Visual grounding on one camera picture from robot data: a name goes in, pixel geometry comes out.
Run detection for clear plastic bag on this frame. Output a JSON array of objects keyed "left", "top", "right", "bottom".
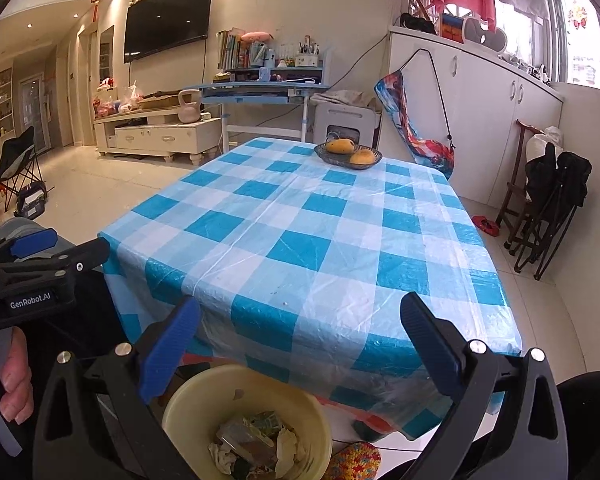
[{"left": 117, "top": 80, "right": 143, "bottom": 115}]

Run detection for white cabinet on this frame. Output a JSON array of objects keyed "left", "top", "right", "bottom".
[{"left": 387, "top": 27, "right": 565, "bottom": 208}]

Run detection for dark wooden chair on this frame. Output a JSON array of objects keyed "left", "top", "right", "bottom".
[{"left": 495, "top": 119, "right": 593, "bottom": 281}]

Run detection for pink kettlebell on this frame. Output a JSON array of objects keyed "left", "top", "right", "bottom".
[{"left": 178, "top": 89, "right": 202, "bottom": 124}]

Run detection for black folding camp chair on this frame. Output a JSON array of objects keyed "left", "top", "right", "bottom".
[{"left": 0, "top": 126, "right": 46, "bottom": 211}]

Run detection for colourful crochet cushion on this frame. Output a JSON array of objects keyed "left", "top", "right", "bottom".
[{"left": 320, "top": 441, "right": 382, "bottom": 480}]

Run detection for black case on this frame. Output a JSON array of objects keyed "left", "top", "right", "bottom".
[{"left": 14, "top": 182, "right": 48, "bottom": 218}]

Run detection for black bag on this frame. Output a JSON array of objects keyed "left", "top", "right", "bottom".
[{"left": 399, "top": 12, "right": 438, "bottom": 36}]

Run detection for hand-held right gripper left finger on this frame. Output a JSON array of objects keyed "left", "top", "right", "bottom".
[{"left": 32, "top": 296, "right": 253, "bottom": 480}]

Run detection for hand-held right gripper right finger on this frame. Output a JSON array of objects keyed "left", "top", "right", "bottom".
[{"left": 399, "top": 290, "right": 570, "bottom": 480}]

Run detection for black jacket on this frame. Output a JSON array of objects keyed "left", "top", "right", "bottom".
[{"left": 525, "top": 142, "right": 593, "bottom": 206}]

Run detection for white small chair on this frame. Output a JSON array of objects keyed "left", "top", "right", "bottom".
[{"left": 312, "top": 105, "right": 383, "bottom": 148}]

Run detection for clear bottle with green label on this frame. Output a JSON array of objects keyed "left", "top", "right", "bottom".
[{"left": 245, "top": 410, "right": 283, "bottom": 433}]

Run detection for blue study desk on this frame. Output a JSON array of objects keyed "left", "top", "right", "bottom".
[{"left": 198, "top": 42, "right": 328, "bottom": 143}]

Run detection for white tissue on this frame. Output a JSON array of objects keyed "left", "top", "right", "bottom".
[{"left": 275, "top": 427, "right": 301, "bottom": 478}]

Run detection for row of books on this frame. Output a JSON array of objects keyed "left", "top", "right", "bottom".
[{"left": 216, "top": 29, "right": 253, "bottom": 70}]

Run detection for yellow plastic bin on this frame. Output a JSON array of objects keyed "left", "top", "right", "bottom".
[{"left": 161, "top": 364, "right": 334, "bottom": 480}]

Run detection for red slippers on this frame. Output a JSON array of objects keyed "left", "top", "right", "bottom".
[{"left": 471, "top": 215, "right": 501, "bottom": 236}]

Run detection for white bag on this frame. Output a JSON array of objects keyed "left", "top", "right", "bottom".
[{"left": 526, "top": 126, "right": 565, "bottom": 161}]

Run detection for crumpled beige tissue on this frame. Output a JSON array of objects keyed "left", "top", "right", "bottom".
[{"left": 209, "top": 441, "right": 236, "bottom": 475}]

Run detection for beige cloth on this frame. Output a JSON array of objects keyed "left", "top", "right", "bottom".
[{"left": 314, "top": 89, "right": 381, "bottom": 110}]

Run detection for white pen holder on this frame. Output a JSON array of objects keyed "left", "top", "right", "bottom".
[{"left": 295, "top": 36, "right": 323, "bottom": 67}]

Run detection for dark fruit bowl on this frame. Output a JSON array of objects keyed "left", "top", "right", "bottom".
[{"left": 313, "top": 141, "right": 384, "bottom": 171}]

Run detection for white television stand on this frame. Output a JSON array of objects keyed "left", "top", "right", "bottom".
[{"left": 93, "top": 105, "right": 224, "bottom": 165}]

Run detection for colourful folding chair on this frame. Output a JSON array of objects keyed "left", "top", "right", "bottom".
[{"left": 374, "top": 49, "right": 456, "bottom": 180}]

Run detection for grey padded seat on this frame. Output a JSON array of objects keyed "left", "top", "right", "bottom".
[{"left": 0, "top": 217, "right": 76, "bottom": 261}]

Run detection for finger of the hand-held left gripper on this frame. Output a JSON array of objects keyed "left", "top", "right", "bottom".
[
  {"left": 0, "top": 228, "right": 59, "bottom": 266},
  {"left": 0, "top": 236, "right": 112, "bottom": 275}
]

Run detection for blue checked tablecloth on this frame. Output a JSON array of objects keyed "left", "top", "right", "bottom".
[{"left": 97, "top": 137, "right": 523, "bottom": 441}]

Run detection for black wall television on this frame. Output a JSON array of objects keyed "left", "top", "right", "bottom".
[{"left": 123, "top": 0, "right": 216, "bottom": 64}]

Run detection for flat cardboard box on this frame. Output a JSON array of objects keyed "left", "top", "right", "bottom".
[{"left": 137, "top": 91, "right": 183, "bottom": 111}]

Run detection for person's left hand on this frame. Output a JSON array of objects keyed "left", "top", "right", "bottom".
[{"left": 0, "top": 326, "right": 34, "bottom": 423}]

